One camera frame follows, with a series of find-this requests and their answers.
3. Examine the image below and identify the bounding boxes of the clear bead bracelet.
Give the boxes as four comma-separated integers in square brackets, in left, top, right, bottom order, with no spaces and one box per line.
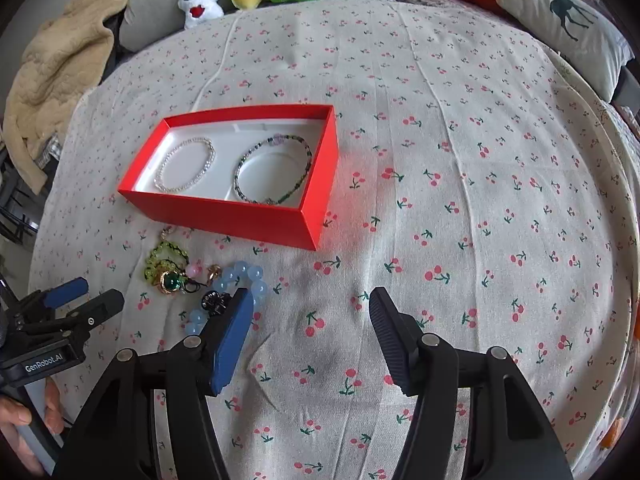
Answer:
[153,135,217,194]

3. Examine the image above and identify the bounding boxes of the light blue bead bracelet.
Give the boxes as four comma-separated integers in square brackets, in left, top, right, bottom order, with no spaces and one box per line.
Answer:
[184,260,270,337]

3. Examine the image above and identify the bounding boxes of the small gold charm earring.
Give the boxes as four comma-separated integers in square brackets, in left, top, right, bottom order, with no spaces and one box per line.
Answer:
[160,226,176,242]

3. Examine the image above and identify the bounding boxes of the small gold flower earring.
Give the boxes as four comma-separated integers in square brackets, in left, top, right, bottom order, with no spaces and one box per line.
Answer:
[206,263,222,284]

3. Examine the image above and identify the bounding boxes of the gold green gem ring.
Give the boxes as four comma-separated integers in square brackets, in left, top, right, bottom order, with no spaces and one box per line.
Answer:
[155,268,190,296]

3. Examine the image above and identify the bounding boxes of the red cardboard box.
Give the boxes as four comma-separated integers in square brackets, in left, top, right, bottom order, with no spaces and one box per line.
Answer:
[118,104,338,250]

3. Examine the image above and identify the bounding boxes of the person left hand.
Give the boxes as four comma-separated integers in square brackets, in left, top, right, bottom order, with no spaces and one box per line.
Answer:
[0,377,65,477]

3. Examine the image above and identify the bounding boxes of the green bead bracelet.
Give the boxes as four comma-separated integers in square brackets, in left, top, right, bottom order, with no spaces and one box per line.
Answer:
[143,239,190,286]

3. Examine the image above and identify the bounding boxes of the deer print pillow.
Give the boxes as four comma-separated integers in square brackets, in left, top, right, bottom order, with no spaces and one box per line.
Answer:
[497,0,634,102]

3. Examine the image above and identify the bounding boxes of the cherry print bed sheet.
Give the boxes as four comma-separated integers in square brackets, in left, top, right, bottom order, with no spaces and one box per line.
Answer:
[29,0,639,479]

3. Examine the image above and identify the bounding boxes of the beige quilted blanket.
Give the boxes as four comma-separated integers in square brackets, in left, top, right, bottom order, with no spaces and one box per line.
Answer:
[1,0,128,194]

